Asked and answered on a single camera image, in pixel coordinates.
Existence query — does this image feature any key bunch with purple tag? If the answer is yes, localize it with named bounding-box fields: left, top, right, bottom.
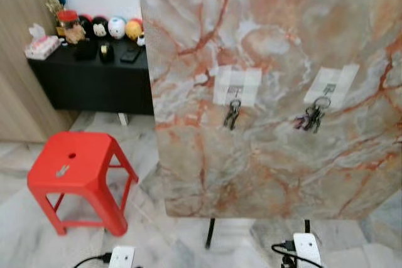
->
left=294, top=97, right=332, bottom=134

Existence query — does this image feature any marble table top red edge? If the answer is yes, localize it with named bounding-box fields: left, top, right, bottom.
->
left=138, top=0, right=402, bottom=220

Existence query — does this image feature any dark key bunch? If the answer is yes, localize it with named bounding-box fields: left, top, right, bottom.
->
left=223, top=99, right=242, bottom=131

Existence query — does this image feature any yellow round figurine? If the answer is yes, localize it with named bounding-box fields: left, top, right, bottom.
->
left=124, top=19, right=143, bottom=41

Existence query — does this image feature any black tape dispenser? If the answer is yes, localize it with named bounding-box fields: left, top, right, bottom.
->
left=99, top=41, right=116, bottom=63

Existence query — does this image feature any black low cabinet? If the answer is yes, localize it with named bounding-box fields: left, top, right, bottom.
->
left=28, top=39, right=155, bottom=126

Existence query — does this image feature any black and white round figurine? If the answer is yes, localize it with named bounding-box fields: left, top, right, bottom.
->
left=92, top=16, right=109, bottom=40

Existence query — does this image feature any black flat pouch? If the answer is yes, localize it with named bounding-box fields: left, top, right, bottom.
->
left=73, top=39, right=98, bottom=62

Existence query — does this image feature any red plastic stool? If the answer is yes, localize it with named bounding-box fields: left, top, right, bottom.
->
left=27, top=131, right=139, bottom=237

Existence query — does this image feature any pink white tissue pack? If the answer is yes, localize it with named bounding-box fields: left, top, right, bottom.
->
left=24, top=23, right=62, bottom=60

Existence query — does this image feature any light wooden cupboard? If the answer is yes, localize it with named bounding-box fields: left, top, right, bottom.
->
left=0, top=0, right=79, bottom=143

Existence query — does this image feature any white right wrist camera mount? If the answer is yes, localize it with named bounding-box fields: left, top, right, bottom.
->
left=293, top=233, right=322, bottom=268

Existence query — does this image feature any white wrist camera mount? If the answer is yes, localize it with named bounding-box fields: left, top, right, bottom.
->
left=108, top=246, right=136, bottom=268
left=293, top=233, right=322, bottom=268

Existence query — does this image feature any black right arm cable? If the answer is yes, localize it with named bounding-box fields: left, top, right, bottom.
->
left=271, top=241, right=299, bottom=268

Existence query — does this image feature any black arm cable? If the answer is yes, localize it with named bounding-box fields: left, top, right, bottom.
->
left=74, top=252, right=114, bottom=268
left=271, top=241, right=299, bottom=268

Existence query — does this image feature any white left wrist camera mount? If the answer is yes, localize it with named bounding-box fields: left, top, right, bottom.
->
left=108, top=246, right=136, bottom=268

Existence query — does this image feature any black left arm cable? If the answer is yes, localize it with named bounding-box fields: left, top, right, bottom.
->
left=74, top=252, right=114, bottom=268

